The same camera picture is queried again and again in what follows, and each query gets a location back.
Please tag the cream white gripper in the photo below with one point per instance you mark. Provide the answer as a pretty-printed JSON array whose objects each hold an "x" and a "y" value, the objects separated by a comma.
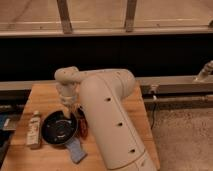
[{"x": 68, "y": 97}]

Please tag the black ceramic bowl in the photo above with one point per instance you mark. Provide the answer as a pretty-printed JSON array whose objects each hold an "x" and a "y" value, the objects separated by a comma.
[{"x": 58, "y": 129}]

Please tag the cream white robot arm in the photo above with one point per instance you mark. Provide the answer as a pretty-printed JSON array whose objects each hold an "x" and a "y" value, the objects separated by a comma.
[{"x": 100, "y": 93}]

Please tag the brown red small object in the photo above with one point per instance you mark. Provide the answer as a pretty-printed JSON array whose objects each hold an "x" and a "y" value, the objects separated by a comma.
[{"x": 83, "y": 126}]

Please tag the white bottle with label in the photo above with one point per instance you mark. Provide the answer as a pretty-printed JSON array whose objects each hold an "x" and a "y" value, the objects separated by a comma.
[{"x": 33, "y": 139}]

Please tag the blue grey sponge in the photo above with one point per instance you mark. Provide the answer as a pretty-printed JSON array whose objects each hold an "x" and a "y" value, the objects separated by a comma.
[{"x": 76, "y": 151}]

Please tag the white object at right edge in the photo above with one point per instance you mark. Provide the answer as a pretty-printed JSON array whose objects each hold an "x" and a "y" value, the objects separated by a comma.
[{"x": 205, "y": 72}]

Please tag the metal window frame post left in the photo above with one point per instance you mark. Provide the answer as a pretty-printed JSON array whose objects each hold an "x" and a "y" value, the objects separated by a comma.
[{"x": 64, "y": 16}]

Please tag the metal window frame post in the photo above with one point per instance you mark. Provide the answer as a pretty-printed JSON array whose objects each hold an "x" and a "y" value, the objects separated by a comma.
[
  {"x": 64, "y": 16},
  {"x": 130, "y": 15}
]

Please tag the metal window frame post right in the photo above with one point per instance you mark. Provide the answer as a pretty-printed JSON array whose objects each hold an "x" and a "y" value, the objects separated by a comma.
[{"x": 130, "y": 15}]

